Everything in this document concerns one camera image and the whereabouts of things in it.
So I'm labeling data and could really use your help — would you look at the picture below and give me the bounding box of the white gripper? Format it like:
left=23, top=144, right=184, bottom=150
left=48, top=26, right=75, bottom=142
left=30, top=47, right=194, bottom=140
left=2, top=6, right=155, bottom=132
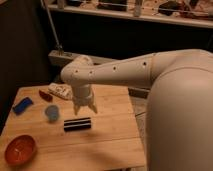
left=71, top=84, right=98, bottom=115

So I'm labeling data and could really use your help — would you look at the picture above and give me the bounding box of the red pepper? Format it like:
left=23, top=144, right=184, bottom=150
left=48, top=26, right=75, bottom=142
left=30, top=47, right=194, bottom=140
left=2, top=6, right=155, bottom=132
left=39, top=90, right=53, bottom=102

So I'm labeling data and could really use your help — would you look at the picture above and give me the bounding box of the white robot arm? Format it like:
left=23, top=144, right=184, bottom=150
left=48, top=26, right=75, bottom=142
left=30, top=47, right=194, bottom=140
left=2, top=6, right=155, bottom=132
left=61, top=49, right=213, bottom=171

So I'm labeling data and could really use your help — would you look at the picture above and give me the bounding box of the black striped box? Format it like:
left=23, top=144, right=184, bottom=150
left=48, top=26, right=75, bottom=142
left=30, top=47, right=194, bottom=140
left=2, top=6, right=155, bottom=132
left=64, top=117, right=91, bottom=132

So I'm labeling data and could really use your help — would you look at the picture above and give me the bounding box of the blue plastic cup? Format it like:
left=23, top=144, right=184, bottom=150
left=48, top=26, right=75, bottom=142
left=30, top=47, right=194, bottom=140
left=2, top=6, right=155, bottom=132
left=45, top=105, right=59, bottom=122

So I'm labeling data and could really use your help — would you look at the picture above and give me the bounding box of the wooden table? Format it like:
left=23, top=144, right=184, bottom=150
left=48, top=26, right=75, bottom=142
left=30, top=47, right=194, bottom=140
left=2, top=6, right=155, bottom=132
left=0, top=85, right=146, bottom=171

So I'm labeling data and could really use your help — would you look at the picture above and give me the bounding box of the metal vertical pole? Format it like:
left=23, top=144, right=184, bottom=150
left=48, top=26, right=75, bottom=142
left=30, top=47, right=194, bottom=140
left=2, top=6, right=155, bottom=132
left=41, top=0, right=72, bottom=56

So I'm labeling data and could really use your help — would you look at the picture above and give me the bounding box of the blue rectangular block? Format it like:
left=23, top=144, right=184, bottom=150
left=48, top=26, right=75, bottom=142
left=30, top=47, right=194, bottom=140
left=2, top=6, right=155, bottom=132
left=12, top=97, right=33, bottom=115

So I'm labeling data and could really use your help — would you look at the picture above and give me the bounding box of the orange red bowl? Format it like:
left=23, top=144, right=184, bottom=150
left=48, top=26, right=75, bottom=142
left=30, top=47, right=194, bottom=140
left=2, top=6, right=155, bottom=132
left=4, top=135, right=37, bottom=166

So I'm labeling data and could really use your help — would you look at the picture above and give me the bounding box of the cluttered background shelf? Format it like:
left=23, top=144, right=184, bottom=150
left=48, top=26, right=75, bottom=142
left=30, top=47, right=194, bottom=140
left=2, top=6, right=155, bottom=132
left=40, top=0, right=213, bottom=29

